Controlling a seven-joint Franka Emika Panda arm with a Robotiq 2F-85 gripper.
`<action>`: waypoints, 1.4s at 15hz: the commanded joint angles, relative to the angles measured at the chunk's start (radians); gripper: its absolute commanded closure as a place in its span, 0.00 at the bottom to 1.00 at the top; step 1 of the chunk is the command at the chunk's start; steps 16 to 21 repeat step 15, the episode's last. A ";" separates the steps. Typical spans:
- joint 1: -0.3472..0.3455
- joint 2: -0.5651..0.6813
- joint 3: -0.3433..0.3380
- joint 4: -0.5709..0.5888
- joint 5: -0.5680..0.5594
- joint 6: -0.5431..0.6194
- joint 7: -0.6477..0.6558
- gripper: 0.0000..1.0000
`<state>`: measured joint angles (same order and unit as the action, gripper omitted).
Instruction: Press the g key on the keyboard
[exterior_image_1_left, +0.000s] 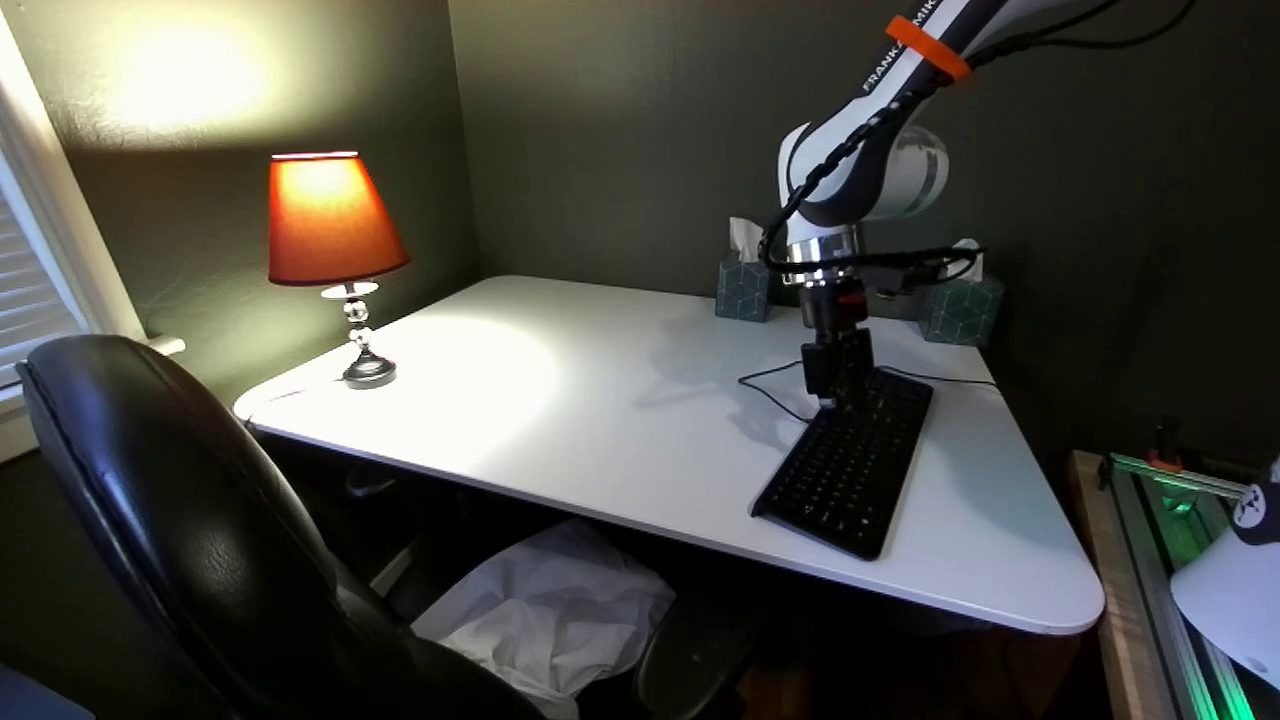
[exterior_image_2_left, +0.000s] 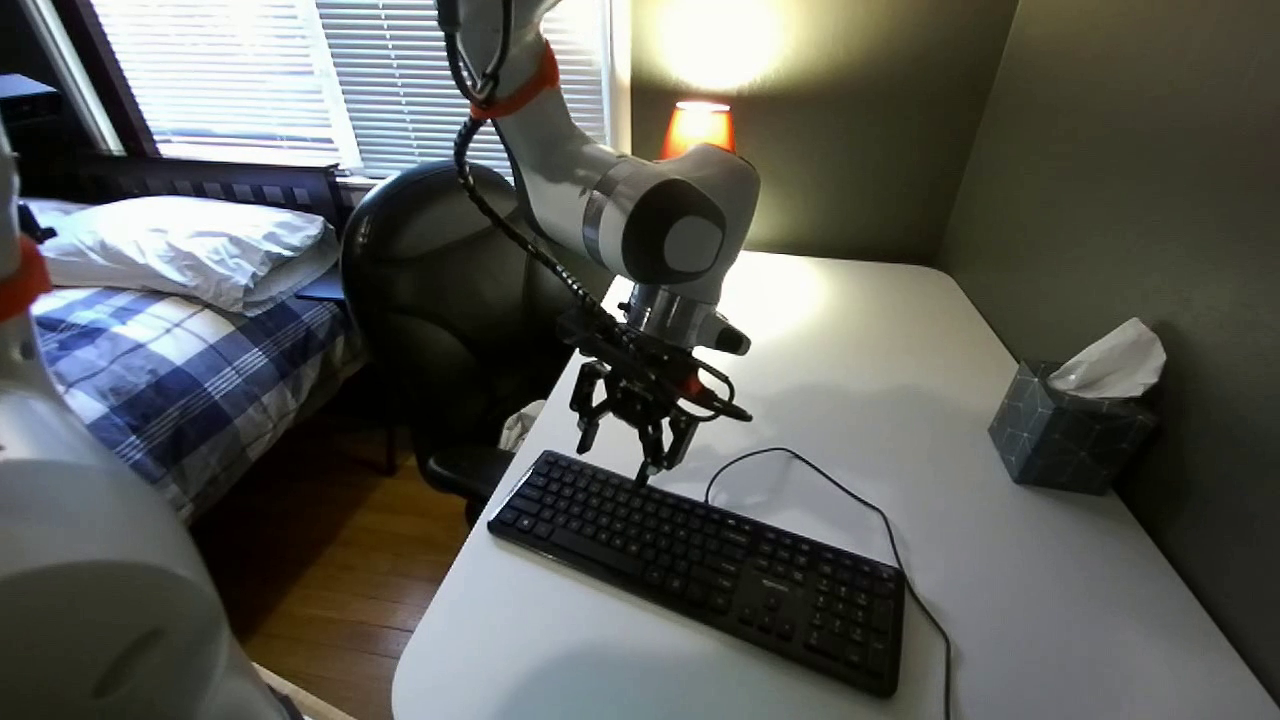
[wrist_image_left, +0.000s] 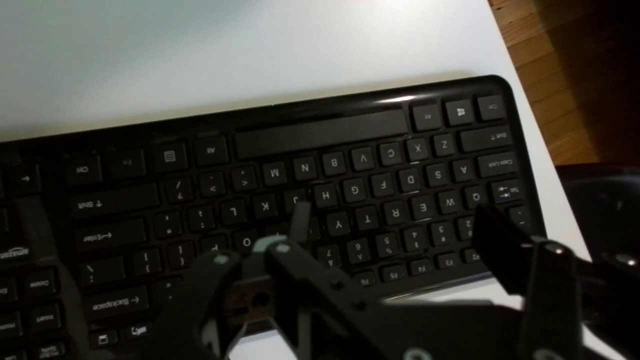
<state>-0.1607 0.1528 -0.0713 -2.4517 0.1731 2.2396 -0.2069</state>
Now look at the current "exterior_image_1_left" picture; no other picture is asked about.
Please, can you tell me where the black leather office chair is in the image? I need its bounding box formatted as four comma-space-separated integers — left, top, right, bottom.
11, 332, 545, 720

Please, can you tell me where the teal tissue box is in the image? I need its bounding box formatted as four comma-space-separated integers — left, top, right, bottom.
713, 213, 780, 329
917, 236, 1007, 350

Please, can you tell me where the thin black keyboard cable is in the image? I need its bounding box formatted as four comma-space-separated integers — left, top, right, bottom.
738, 350, 1000, 433

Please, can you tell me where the black corrugated cable conduit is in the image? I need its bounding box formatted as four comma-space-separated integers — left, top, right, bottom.
759, 0, 1201, 291

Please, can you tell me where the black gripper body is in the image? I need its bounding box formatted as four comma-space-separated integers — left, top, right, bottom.
795, 271, 883, 403

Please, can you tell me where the black computer keyboard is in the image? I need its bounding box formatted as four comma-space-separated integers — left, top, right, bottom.
750, 365, 938, 565

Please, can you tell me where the white crumpled plastic bag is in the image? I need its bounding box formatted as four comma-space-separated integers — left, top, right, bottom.
408, 515, 679, 720

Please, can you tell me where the metal frame rail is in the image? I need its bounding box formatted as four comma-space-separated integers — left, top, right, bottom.
1065, 445, 1280, 720

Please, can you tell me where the window with white blind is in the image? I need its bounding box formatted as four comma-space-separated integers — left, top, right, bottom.
0, 17, 150, 413

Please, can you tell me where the orange strap band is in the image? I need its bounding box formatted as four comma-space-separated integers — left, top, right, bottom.
883, 10, 976, 87

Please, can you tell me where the orange shade table lamp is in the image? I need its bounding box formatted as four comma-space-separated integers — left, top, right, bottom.
262, 146, 411, 392

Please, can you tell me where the white cone with black cap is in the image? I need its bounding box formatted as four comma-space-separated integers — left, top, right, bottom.
1169, 454, 1280, 693

